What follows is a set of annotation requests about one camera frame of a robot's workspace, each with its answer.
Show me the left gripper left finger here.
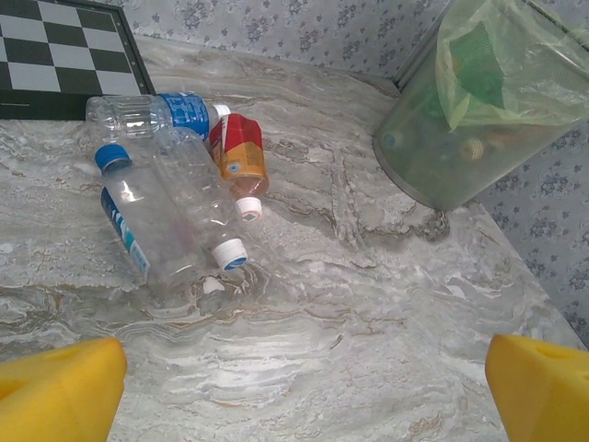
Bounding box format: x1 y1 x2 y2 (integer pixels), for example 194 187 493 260
0 337 129 442

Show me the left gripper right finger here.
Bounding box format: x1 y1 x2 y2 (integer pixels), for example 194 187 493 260
485 333 589 442

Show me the clear bottle blue cap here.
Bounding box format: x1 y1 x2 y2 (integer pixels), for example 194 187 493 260
94 143 211 298

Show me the clear bottle white cap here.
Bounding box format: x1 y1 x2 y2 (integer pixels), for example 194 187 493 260
150 127 250 273

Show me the red orange juice bottle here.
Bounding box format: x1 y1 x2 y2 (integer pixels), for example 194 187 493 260
208 112 271 226

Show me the green translucent plastic bin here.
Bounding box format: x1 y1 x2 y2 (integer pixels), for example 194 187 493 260
372 0 589 212

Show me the green plastic bin liner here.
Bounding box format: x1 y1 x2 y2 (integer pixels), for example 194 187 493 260
434 0 589 133

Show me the clear bottle blue label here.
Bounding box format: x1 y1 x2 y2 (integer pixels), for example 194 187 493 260
85 90 231 142

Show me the black grey checkerboard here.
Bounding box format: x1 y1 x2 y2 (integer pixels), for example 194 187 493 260
0 0 157 122

